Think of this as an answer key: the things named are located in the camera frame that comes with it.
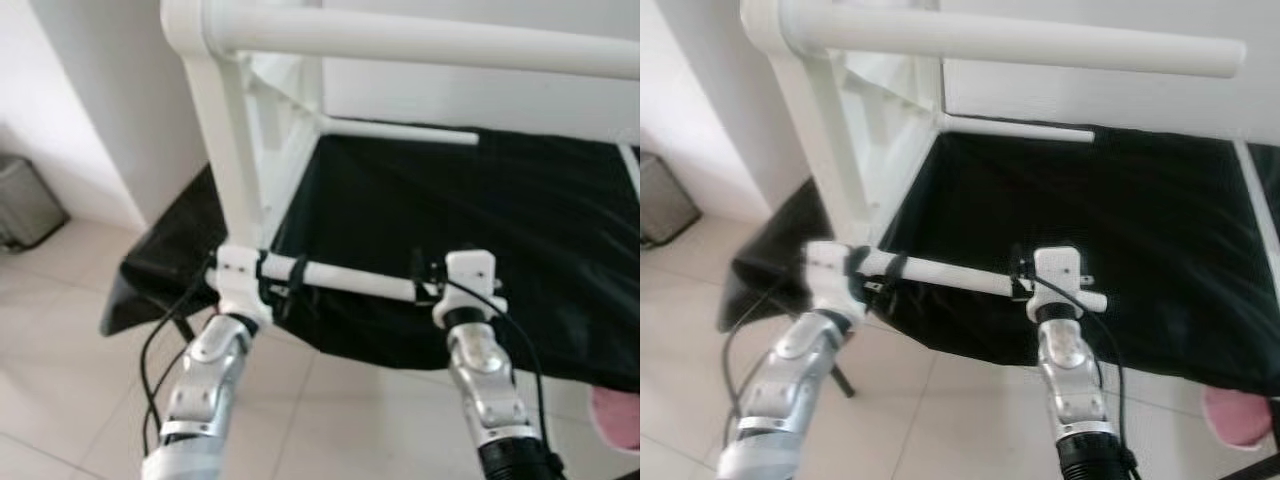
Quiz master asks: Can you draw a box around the white plastic table leg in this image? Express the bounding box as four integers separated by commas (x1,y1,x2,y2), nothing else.
775,0,1248,79
318,115,481,147
850,248,1109,314
938,112,1097,144
255,252,509,316
200,5,641,81

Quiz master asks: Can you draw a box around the white plastic children table top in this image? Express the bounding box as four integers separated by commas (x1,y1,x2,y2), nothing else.
740,0,946,251
160,0,326,261

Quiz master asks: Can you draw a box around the black table cloth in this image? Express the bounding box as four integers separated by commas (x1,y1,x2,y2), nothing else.
100,120,641,396
718,125,1280,396

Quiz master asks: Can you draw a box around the grey metal trash bin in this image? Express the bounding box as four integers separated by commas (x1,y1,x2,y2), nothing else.
640,152,701,249
0,152,71,253

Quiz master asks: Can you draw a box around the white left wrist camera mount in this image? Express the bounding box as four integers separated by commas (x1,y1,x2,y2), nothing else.
205,245,273,326
800,240,866,321

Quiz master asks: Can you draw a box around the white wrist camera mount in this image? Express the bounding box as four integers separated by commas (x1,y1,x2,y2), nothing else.
800,240,866,321
205,245,273,326
432,250,498,329
1025,245,1091,323

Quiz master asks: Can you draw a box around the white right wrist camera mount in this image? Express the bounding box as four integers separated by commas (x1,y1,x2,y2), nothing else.
1025,245,1091,323
432,250,498,329

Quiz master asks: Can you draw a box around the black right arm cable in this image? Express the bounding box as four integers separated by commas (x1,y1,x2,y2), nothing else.
1035,275,1131,471
440,280,551,471

